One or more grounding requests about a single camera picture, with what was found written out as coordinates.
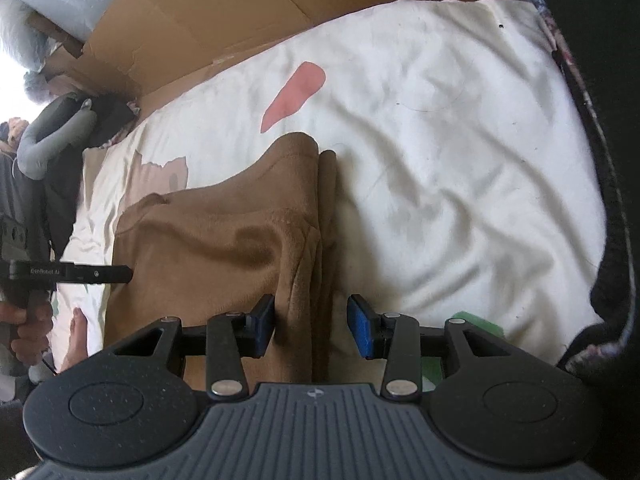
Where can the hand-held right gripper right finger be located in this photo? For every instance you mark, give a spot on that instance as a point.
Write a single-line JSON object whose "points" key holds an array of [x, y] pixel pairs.
{"points": [[357, 327]]}

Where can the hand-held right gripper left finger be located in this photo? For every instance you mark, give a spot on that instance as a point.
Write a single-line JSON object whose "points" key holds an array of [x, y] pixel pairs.
{"points": [[265, 325]]}

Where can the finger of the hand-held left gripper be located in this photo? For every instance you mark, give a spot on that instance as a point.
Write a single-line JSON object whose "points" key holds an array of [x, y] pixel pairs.
{"points": [[105, 274]]}

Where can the brown t-shirt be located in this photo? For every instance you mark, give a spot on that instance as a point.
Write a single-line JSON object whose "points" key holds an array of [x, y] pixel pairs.
{"points": [[210, 240]]}

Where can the person's left hand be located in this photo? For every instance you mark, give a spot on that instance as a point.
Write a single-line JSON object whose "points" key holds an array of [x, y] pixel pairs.
{"points": [[30, 340]]}

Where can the dark grey garment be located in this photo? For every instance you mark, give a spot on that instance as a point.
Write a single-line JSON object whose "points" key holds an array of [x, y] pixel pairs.
{"points": [[20, 185]]}

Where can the black garment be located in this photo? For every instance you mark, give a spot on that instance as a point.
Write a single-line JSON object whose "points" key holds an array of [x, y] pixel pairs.
{"points": [[65, 185]]}

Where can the brown plush toy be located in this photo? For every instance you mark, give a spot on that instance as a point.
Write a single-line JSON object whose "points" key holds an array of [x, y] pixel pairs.
{"points": [[12, 132]]}

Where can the light grey sweatshirt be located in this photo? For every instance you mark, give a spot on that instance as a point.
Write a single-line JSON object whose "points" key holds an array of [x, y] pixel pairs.
{"points": [[50, 135]]}

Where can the white printed bedsheet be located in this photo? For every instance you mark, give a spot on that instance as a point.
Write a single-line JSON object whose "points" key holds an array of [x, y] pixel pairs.
{"points": [[450, 160]]}

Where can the clear plastic bag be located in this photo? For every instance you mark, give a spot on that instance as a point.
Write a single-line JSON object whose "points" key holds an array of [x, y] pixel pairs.
{"points": [[50, 0]]}

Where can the brown cardboard sheet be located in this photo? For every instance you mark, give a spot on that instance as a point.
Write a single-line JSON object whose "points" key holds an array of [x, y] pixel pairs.
{"points": [[225, 10]]}

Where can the black cloth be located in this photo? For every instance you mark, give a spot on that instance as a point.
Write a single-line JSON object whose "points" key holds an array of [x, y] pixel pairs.
{"points": [[620, 160]]}

